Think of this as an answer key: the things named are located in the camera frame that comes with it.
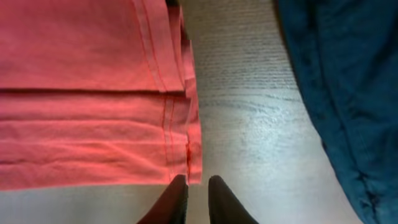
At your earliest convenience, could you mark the navy blue garment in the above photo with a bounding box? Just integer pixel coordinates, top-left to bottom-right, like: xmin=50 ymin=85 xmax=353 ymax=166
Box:
xmin=276 ymin=0 xmax=397 ymax=223

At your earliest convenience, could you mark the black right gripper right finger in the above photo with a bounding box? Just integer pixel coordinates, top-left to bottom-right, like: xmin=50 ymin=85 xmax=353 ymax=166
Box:
xmin=208 ymin=175 xmax=258 ymax=224

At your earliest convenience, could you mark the orange red t-shirt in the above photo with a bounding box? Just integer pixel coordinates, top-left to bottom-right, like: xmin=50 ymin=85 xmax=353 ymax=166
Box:
xmin=1 ymin=0 xmax=202 ymax=190

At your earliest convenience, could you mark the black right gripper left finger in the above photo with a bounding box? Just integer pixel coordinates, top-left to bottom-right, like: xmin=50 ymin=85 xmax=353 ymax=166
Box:
xmin=137 ymin=175 xmax=188 ymax=224

